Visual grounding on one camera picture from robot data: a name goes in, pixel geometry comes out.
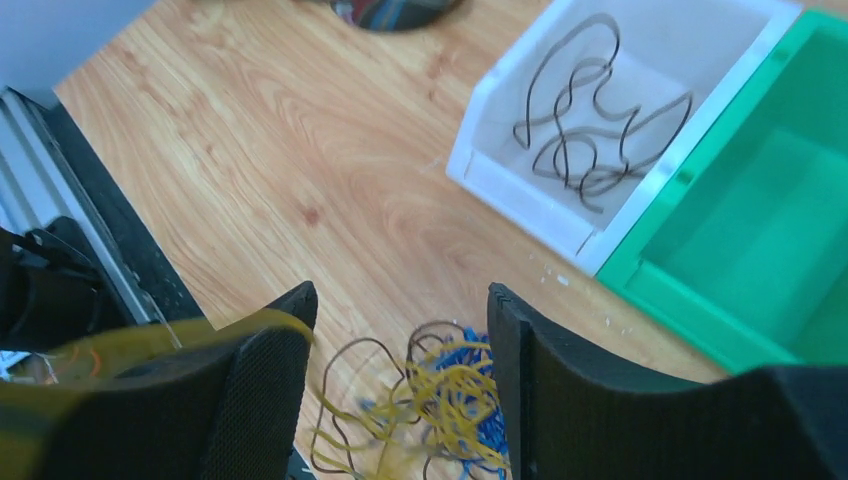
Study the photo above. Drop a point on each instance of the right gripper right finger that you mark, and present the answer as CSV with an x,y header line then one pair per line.
x,y
574,410

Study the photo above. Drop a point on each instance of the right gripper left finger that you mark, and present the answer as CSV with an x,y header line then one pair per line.
x,y
178,400

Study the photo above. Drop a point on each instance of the green plastic bin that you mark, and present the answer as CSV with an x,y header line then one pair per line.
x,y
743,253

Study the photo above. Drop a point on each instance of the white plastic bin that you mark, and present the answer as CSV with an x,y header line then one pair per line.
x,y
579,125

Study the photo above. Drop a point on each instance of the plaid flannel shirt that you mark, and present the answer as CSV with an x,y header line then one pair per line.
x,y
392,15

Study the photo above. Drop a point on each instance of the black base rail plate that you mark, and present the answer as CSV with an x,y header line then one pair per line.
x,y
49,170

